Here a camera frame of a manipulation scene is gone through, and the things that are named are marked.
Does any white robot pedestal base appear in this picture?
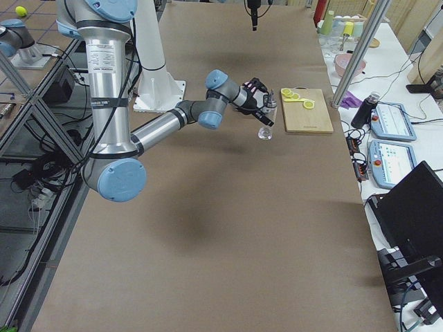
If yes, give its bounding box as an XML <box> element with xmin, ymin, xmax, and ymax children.
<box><xmin>134</xmin><ymin>1</ymin><xmax>186</xmax><ymax>113</ymax></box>

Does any yellow cup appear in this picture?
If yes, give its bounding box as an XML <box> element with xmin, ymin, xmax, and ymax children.
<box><xmin>343</xmin><ymin>21</ymin><xmax>354</xmax><ymax>37</ymax></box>

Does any pink bowl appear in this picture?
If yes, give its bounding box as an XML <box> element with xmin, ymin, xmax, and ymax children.
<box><xmin>334</xmin><ymin>53</ymin><xmax>367</xmax><ymax>77</ymax></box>

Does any lower teach pendant tablet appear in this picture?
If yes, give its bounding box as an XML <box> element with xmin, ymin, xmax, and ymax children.
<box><xmin>368</xmin><ymin>140</ymin><xmax>417</xmax><ymax>189</ymax></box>

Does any bamboo cutting board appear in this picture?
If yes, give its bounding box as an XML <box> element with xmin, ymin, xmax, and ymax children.
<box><xmin>280</xmin><ymin>87</ymin><xmax>334</xmax><ymax>134</ymax></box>

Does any teach pendant tablet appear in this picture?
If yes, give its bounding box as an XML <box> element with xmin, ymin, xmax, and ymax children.
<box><xmin>370</xmin><ymin>102</ymin><xmax>417</xmax><ymax>142</ymax></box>
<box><xmin>368</xmin><ymin>140</ymin><xmax>417</xmax><ymax>189</ymax></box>

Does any yellow plastic knife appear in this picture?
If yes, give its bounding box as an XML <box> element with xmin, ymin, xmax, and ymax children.
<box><xmin>283</xmin><ymin>98</ymin><xmax>315</xmax><ymax>104</ymax></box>

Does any purple cloth glove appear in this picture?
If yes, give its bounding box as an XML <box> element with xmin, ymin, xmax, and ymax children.
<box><xmin>340</xmin><ymin>91</ymin><xmax>363</xmax><ymax>109</ymax></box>

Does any upper teach pendant tablet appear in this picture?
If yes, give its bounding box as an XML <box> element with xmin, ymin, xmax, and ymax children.
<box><xmin>370</xmin><ymin>102</ymin><xmax>417</xmax><ymax>142</ymax></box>

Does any black water bottle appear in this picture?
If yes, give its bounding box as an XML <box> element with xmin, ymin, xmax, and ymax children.
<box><xmin>351</xmin><ymin>91</ymin><xmax>380</xmax><ymax>129</ymax></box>

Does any black laptop monitor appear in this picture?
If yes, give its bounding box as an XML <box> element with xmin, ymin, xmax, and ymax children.
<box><xmin>369</xmin><ymin>161</ymin><xmax>442</xmax><ymax>315</ymax></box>

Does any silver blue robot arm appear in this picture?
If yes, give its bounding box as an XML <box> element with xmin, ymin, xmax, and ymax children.
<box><xmin>57</xmin><ymin>1</ymin><xmax>273</xmax><ymax>202</ymax></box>

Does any pink paper cup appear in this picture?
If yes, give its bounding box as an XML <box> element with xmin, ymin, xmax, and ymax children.
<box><xmin>242</xmin><ymin>82</ymin><xmax>257</xmax><ymax>93</ymax></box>

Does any green cup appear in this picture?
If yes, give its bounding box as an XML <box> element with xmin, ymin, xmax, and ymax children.
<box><xmin>318</xmin><ymin>10</ymin><xmax>335</xmax><ymax>35</ymax></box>

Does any lemon slice front left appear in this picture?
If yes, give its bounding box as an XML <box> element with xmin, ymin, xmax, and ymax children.
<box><xmin>303</xmin><ymin>100</ymin><xmax>315</xmax><ymax>109</ymax></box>

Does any aluminium frame post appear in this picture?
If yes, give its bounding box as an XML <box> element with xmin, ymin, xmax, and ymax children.
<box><xmin>331</xmin><ymin>0</ymin><xmax>392</xmax><ymax>109</ymax></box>

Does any glass sauce dispenser bottle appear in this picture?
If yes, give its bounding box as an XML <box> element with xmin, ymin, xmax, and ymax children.
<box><xmin>257</xmin><ymin>90</ymin><xmax>277</xmax><ymax>140</ymax></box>

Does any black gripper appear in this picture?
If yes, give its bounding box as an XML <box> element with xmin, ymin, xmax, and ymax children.
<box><xmin>237</xmin><ymin>0</ymin><xmax>274</xmax><ymax>127</ymax></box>

